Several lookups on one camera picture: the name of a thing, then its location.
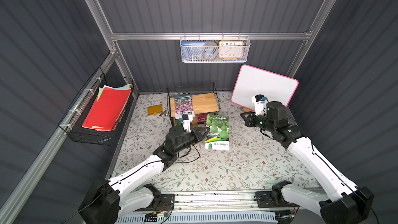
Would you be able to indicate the grey tape roll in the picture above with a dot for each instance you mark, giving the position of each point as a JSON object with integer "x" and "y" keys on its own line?
{"x": 210, "y": 50}

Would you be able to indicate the white perforated cable tray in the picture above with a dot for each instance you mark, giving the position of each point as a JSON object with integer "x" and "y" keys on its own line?
{"x": 257, "y": 217}

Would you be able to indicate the blue box in basket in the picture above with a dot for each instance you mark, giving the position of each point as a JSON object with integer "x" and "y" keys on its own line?
{"x": 192, "y": 51}

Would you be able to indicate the yellow square clock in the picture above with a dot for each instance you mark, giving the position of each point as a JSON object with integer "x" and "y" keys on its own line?
{"x": 231, "y": 49}

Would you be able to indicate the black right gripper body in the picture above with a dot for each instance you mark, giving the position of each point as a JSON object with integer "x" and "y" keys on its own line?
{"x": 252, "y": 120}

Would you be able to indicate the wooden easel stand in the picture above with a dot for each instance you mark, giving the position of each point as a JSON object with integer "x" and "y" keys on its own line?
{"x": 246, "y": 110}

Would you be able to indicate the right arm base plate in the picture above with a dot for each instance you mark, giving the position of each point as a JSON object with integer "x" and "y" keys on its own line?
{"x": 269, "y": 199}

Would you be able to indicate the pink framed whiteboard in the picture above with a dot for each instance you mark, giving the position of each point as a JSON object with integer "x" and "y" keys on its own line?
{"x": 252, "y": 81}

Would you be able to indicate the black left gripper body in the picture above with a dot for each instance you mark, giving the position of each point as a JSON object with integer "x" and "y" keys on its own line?
{"x": 195, "y": 134}

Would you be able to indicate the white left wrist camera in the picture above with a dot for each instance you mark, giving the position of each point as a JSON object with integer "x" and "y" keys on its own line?
{"x": 186, "y": 122}

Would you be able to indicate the green plant seed bag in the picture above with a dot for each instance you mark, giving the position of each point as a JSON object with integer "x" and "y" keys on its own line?
{"x": 218, "y": 136}

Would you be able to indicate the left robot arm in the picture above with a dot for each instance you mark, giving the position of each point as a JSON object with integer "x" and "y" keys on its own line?
{"x": 109, "y": 199}

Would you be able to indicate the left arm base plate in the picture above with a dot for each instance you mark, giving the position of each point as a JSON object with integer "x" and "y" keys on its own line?
{"x": 163, "y": 202}

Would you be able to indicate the black wire wooden shelf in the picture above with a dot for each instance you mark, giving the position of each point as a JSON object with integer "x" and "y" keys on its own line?
{"x": 204, "y": 99}

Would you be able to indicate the black wire wall basket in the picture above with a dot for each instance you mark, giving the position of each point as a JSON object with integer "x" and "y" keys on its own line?
{"x": 79, "y": 109}

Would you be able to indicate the pink flower seed bag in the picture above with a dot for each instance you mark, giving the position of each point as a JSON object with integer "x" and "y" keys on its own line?
{"x": 202, "y": 118}

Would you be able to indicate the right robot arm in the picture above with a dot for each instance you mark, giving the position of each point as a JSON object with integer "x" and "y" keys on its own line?
{"x": 343, "y": 202}

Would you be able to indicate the purple flower seed bag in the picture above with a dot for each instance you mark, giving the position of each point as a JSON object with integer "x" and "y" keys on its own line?
{"x": 183, "y": 105}

